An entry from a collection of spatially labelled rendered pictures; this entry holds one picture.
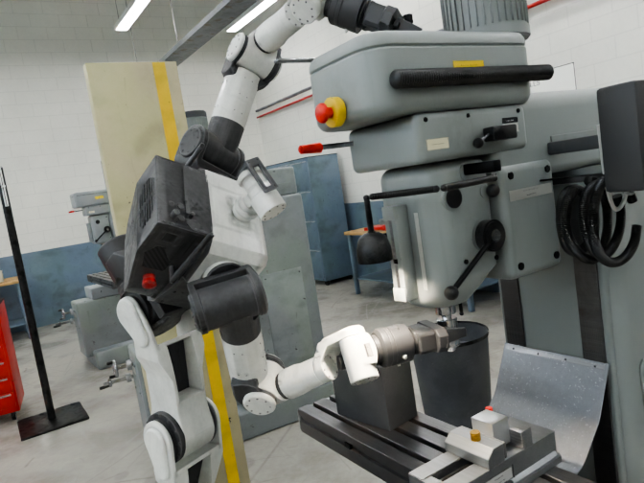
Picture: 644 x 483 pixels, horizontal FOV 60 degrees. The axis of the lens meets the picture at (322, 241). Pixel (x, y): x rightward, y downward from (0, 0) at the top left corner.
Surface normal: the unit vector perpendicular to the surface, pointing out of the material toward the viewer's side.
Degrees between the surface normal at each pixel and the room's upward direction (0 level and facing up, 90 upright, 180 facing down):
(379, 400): 90
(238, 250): 95
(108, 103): 90
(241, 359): 120
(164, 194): 59
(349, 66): 90
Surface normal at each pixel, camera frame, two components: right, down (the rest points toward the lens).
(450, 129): 0.53, 0.01
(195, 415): 0.77, -0.22
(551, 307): -0.83, 0.18
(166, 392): -0.57, 0.18
